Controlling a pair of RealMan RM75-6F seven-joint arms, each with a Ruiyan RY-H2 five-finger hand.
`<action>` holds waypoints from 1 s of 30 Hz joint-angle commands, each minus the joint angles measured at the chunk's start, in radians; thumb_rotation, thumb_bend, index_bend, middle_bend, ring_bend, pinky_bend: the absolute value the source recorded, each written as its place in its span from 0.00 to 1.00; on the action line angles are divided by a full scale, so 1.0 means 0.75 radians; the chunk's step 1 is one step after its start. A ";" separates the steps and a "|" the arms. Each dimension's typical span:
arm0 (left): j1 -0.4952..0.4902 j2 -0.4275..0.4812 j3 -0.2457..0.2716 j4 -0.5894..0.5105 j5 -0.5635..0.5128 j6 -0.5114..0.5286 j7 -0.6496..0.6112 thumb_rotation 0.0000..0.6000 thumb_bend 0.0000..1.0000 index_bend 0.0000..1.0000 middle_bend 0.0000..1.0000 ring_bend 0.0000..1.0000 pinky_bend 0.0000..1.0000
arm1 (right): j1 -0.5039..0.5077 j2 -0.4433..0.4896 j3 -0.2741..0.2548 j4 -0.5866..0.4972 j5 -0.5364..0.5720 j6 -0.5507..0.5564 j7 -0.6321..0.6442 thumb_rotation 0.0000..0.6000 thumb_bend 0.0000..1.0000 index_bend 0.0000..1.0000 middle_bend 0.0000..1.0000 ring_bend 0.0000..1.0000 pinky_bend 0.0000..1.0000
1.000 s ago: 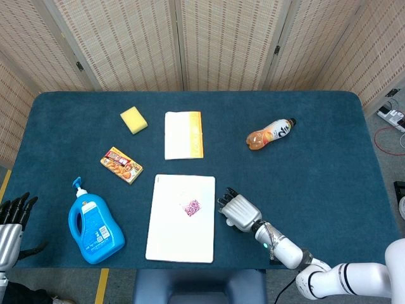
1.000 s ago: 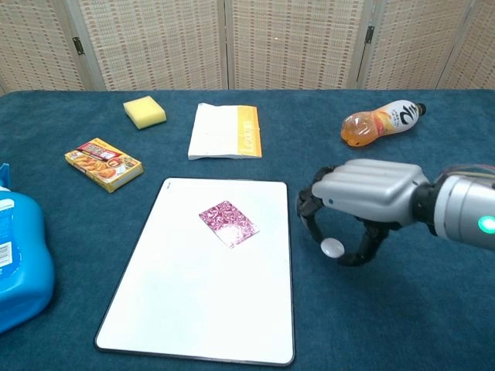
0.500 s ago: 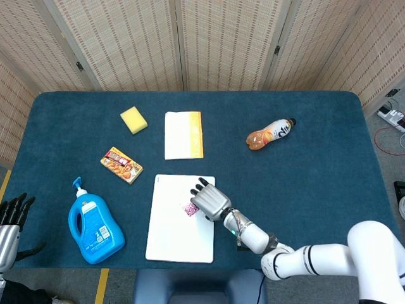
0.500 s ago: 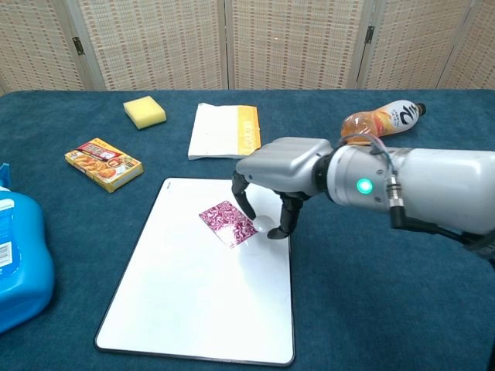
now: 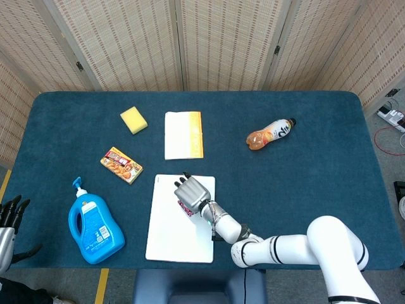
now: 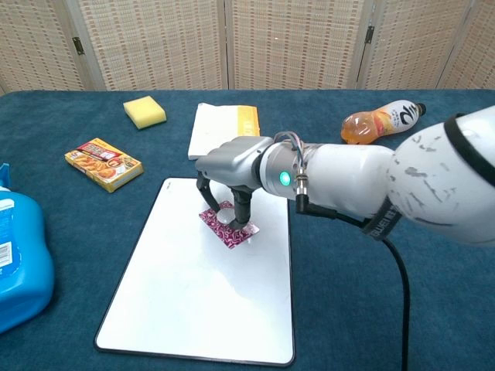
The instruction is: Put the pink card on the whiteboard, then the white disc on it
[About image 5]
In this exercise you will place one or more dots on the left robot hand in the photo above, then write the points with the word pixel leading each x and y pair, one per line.
pixel 6 240

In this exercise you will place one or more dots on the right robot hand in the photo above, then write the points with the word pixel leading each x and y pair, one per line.
pixel 191 193

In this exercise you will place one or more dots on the pink patterned packet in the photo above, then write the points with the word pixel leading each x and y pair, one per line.
pixel 186 210

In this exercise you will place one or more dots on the white rectangular board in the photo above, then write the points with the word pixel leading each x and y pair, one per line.
pixel 171 234

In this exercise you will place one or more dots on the white and orange book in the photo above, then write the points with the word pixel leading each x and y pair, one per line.
pixel 182 136

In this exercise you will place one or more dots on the yellow curry box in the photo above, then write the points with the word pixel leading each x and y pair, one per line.
pixel 121 165

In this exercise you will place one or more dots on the blue detergent pump bottle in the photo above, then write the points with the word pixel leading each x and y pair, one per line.
pixel 95 234

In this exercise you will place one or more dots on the yellow sponge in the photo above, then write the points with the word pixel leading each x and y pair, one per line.
pixel 133 120

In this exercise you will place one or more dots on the orange drink bottle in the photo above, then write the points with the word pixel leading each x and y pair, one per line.
pixel 265 136

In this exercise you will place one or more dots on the blue table cloth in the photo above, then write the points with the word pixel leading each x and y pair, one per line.
pixel 300 190

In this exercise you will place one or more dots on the woven folding screen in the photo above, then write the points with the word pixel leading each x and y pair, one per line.
pixel 136 41

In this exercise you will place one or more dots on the black screen hinge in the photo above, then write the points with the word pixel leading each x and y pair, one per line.
pixel 79 66
pixel 277 50

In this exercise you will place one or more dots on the white power strip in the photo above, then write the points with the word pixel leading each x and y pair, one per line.
pixel 394 118

